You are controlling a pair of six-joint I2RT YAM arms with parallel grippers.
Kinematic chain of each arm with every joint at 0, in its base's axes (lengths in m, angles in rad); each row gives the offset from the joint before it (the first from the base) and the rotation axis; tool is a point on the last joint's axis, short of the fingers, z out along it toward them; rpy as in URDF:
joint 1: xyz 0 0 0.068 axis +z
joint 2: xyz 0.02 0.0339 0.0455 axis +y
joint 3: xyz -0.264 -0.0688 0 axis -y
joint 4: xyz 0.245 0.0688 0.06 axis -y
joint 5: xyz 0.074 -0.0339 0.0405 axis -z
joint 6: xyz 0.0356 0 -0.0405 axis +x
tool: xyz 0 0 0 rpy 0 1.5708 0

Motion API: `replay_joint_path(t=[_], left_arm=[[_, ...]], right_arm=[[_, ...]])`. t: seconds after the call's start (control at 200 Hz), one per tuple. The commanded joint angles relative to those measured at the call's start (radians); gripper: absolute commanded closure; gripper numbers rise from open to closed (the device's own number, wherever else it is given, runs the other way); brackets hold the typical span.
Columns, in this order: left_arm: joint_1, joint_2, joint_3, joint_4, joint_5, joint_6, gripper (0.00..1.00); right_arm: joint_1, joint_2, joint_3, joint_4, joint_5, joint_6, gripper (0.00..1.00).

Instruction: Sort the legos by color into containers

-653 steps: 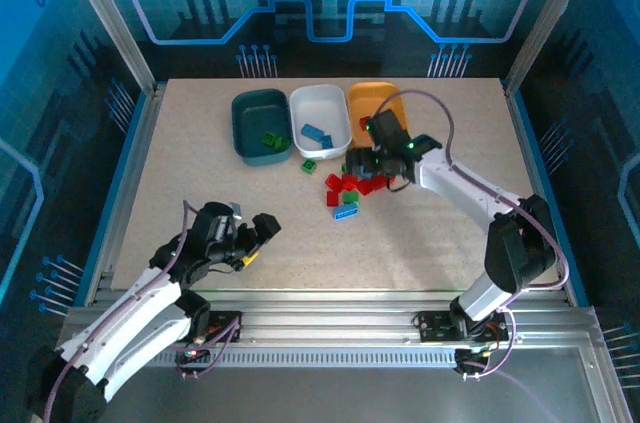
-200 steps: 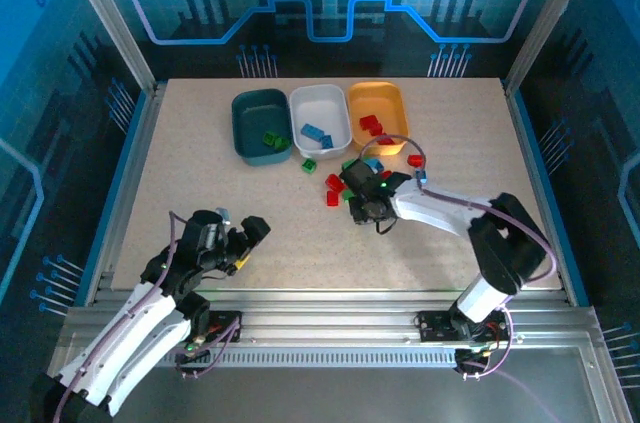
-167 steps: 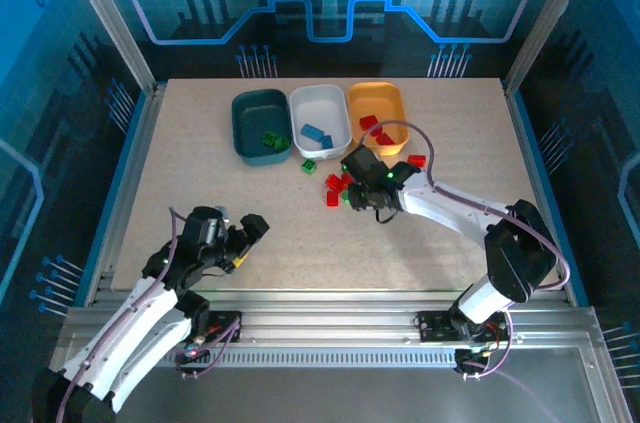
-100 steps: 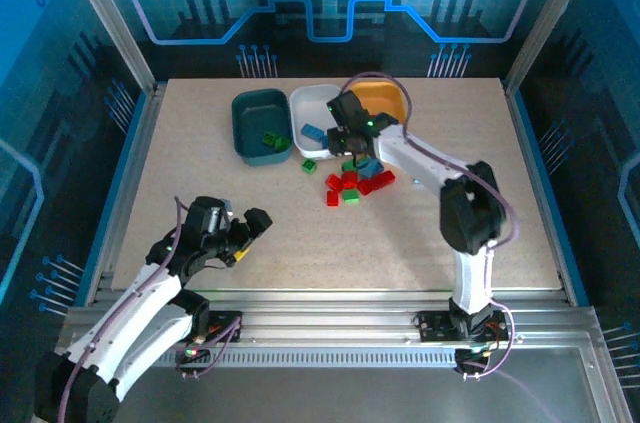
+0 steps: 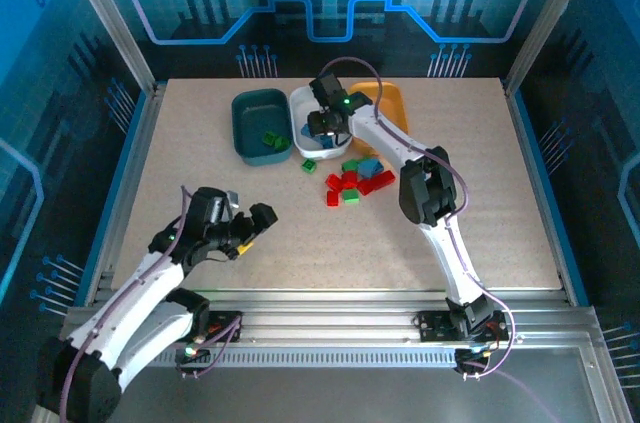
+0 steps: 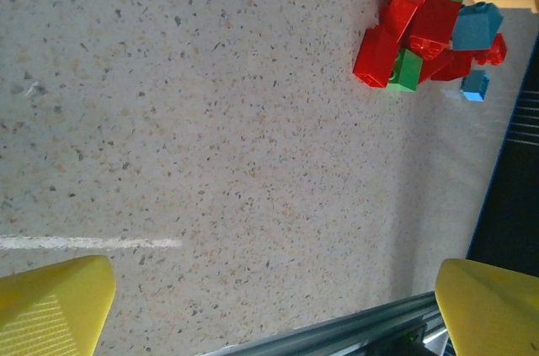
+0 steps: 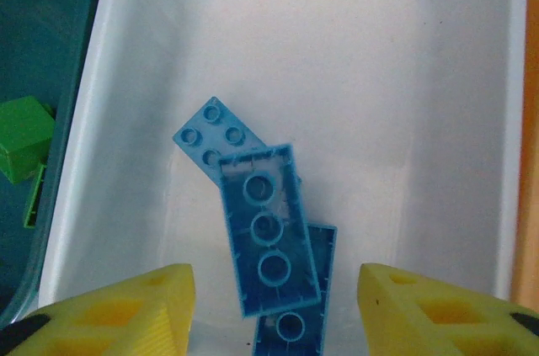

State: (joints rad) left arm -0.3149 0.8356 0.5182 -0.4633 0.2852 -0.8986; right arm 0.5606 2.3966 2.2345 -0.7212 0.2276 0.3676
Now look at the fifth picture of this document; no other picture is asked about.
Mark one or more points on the green rounded lego brick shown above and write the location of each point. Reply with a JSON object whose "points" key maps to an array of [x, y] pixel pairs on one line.
{"points": [[283, 144]]}

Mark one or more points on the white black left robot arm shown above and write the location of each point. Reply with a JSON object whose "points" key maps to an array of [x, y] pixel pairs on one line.
{"points": [[145, 283]]}

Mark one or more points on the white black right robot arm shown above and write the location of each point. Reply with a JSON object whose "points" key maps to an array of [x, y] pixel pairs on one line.
{"points": [[450, 253]]}

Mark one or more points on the white plastic container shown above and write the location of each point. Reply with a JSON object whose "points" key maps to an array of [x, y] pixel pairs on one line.
{"points": [[302, 103]]}

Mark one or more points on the blue sloped lego brick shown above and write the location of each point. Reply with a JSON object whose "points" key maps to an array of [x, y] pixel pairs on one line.
{"points": [[369, 166]]}

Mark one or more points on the small red lego brick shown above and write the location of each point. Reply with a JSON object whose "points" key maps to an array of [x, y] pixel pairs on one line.
{"points": [[333, 198]]}

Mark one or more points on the teal plastic container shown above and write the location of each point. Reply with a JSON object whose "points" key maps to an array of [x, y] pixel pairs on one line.
{"points": [[255, 113]]}

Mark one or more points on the yellow plastic container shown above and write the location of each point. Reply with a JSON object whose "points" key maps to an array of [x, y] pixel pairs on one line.
{"points": [[390, 98]]}

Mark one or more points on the slotted metal strip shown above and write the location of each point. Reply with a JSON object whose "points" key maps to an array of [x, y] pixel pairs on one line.
{"points": [[325, 358]]}

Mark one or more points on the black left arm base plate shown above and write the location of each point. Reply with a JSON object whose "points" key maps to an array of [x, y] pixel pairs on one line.
{"points": [[222, 325]]}

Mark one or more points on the aluminium side rail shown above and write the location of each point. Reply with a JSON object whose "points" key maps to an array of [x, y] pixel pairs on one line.
{"points": [[132, 178], [542, 183]]}

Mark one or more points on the aluminium mounting rail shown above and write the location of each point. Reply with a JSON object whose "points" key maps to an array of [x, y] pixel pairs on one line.
{"points": [[325, 318]]}

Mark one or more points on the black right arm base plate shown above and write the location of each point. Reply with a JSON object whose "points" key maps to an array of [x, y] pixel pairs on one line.
{"points": [[435, 325]]}

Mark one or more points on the aluminium frame post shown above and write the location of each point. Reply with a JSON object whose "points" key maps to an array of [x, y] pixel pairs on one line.
{"points": [[545, 23], [112, 23]]}

